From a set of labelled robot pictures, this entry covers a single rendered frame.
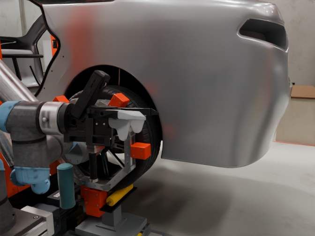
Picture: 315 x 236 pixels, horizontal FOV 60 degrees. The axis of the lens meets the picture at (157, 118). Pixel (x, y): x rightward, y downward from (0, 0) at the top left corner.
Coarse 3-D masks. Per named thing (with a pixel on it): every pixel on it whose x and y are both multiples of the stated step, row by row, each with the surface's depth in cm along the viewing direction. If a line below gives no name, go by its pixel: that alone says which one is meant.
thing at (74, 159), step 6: (78, 144) 145; (84, 144) 148; (72, 150) 147; (78, 150) 145; (84, 150) 146; (66, 156) 149; (72, 156) 148; (78, 156) 146; (84, 156) 146; (72, 162) 148; (78, 162) 147
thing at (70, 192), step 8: (64, 168) 156; (72, 168) 160; (64, 176) 156; (72, 176) 160; (64, 184) 157; (72, 184) 160; (64, 192) 158; (72, 192) 161; (64, 200) 159; (72, 200) 162; (80, 200) 170; (64, 208) 160
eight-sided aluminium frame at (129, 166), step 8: (96, 104) 152; (104, 104) 150; (128, 136) 148; (128, 144) 149; (128, 152) 150; (64, 160) 171; (128, 160) 151; (128, 168) 152; (80, 176) 171; (120, 176) 156; (80, 184) 168; (88, 184) 167; (96, 184) 164; (104, 184) 162; (112, 184) 159
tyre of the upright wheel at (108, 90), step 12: (72, 96) 169; (108, 96) 158; (132, 96) 165; (144, 120) 159; (156, 120) 171; (144, 132) 154; (156, 132) 167; (156, 144) 168; (156, 156) 175; (144, 168) 161; (132, 180) 163
